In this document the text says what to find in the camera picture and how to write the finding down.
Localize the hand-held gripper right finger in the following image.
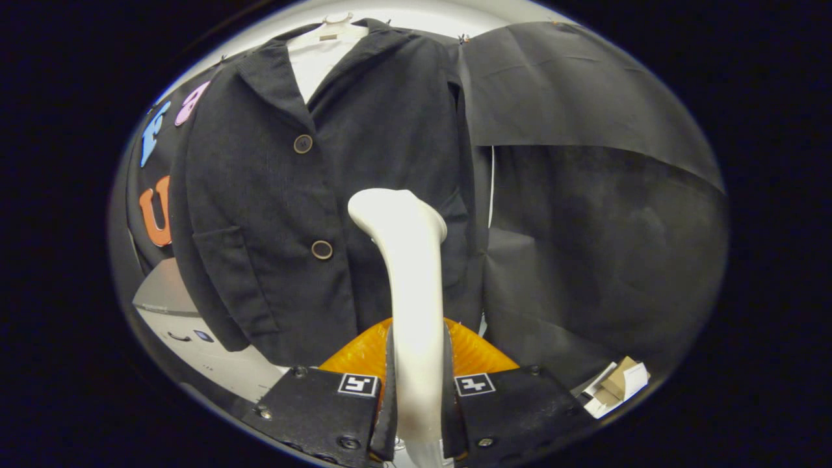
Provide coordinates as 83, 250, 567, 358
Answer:
443, 318, 595, 463

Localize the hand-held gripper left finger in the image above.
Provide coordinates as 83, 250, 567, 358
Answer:
242, 318, 398, 467

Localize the white garment steamer head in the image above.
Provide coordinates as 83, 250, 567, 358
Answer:
348, 188, 449, 446

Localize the black button jacket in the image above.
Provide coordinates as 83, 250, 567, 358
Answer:
168, 18, 485, 368

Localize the white paper box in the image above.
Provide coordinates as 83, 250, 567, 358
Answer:
580, 361, 651, 420

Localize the brown cardboard box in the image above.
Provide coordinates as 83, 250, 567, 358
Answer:
595, 356, 641, 404

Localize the grey drawer cabinet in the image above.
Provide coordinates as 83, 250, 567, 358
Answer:
132, 258, 290, 404

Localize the black backdrop cloth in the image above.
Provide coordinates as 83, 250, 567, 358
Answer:
107, 21, 729, 391

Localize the white mannequin torso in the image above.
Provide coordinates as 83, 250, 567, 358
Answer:
288, 32, 368, 105

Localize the white plastic hanger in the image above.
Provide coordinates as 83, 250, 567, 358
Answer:
286, 12, 371, 49

